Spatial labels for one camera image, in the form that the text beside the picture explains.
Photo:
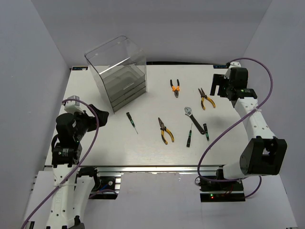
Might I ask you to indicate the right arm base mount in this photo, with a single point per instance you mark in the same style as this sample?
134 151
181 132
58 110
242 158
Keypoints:
213 192

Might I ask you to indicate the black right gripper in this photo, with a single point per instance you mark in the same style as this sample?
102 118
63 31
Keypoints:
218 79

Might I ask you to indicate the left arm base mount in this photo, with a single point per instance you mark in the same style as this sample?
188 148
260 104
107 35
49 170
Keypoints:
107 184

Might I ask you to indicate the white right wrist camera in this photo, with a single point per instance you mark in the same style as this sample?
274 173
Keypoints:
233 64

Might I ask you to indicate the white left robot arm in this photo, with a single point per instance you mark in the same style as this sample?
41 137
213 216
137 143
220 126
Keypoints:
73 184

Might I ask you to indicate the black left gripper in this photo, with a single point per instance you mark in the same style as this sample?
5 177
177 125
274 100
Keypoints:
92 120

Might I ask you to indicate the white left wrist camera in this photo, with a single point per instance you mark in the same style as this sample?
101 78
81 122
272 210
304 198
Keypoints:
73 107

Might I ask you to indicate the black adjustable wrench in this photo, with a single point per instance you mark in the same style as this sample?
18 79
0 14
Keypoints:
188 112

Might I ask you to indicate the clear plastic drawer cabinet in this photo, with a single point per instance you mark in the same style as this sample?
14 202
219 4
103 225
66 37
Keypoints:
119 69

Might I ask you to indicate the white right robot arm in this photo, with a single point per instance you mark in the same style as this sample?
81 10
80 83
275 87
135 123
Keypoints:
264 154

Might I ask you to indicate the yellow pliers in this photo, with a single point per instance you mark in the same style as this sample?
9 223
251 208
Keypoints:
163 130
205 97

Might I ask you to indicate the green black screwdriver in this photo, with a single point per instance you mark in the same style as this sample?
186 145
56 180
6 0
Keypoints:
131 120
189 137
206 133

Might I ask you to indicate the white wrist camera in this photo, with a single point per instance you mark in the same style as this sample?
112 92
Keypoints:
233 64
73 107

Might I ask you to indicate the orange handled combination pliers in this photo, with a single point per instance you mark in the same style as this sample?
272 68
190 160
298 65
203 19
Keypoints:
175 89

